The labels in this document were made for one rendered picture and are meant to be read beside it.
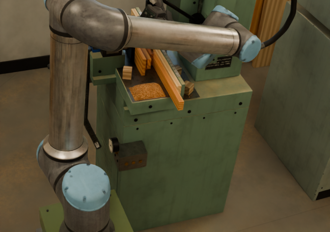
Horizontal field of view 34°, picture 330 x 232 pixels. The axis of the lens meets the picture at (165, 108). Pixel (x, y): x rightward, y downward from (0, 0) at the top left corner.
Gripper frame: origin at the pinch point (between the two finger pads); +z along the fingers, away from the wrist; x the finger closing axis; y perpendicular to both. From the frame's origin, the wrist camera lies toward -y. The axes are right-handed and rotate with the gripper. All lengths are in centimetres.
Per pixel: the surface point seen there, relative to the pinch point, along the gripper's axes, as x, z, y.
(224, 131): 36, -53, -47
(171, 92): 22.2, -30.1, -8.0
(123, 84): 31.7, -13.2, -6.2
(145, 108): 32.2, -26.4, -3.3
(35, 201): 127, 0, -34
